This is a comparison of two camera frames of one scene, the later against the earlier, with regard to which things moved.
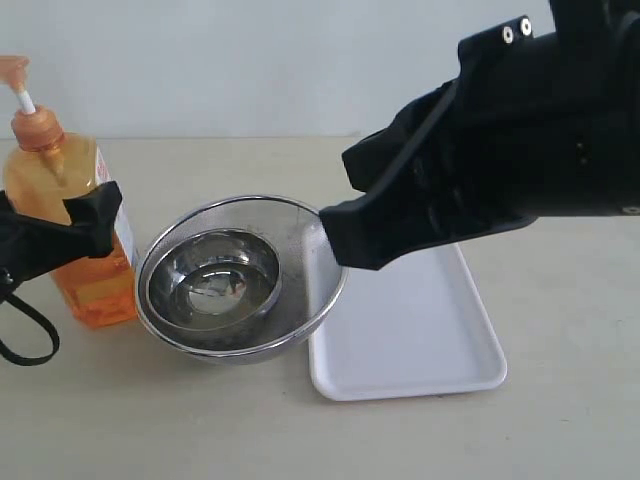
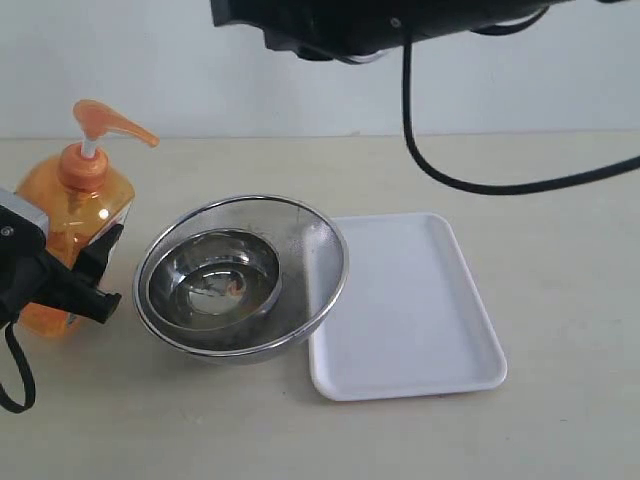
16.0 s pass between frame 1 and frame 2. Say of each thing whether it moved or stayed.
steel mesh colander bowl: stayed
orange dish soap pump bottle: moved
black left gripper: moved
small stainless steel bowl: stayed
